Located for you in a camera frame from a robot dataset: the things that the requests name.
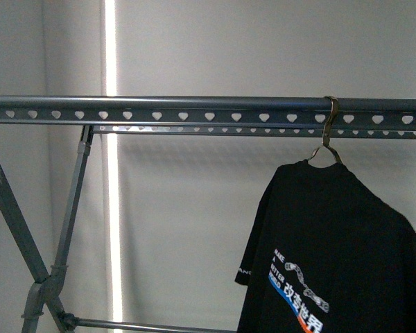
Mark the metal clothes hanger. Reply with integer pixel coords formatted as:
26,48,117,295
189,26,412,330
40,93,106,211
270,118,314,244
306,96,343,164

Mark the black printed t-shirt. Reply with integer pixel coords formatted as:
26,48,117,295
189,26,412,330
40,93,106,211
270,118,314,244
236,161,416,332

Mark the grey drying rack frame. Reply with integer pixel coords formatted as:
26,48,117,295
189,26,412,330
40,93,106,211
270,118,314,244
0,96,416,332

